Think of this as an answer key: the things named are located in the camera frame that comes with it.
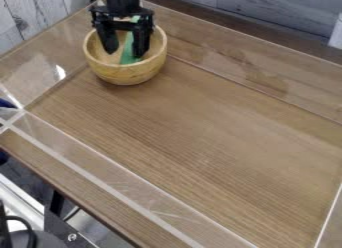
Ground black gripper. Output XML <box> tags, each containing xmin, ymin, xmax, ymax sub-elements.
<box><xmin>90</xmin><ymin>0</ymin><xmax>153</xmax><ymax>58</ymax></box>

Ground brown wooden bowl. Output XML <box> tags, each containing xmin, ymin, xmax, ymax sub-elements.
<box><xmin>82</xmin><ymin>26</ymin><xmax>168</xmax><ymax>86</ymax></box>

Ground black table leg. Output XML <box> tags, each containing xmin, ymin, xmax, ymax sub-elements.
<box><xmin>49</xmin><ymin>191</ymin><xmax>65</xmax><ymax>217</ymax></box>

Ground black metal bracket with screw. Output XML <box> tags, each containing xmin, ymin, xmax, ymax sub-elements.
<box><xmin>44</xmin><ymin>210</ymin><xmax>98</xmax><ymax>248</ymax></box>

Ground black cable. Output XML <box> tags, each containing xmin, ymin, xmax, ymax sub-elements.
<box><xmin>0</xmin><ymin>215</ymin><xmax>37</xmax><ymax>248</ymax></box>

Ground green rectangular block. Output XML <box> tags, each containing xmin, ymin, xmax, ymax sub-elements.
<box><xmin>117</xmin><ymin>15</ymin><xmax>144</xmax><ymax>66</ymax></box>

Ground blue object at left edge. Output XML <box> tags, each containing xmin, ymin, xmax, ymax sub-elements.
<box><xmin>0</xmin><ymin>98</ymin><xmax>16</xmax><ymax>109</ymax></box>

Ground clear acrylic tray walls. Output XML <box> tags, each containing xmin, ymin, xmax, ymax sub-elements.
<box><xmin>0</xmin><ymin>7</ymin><xmax>342</xmax><ymax>248</ymax></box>

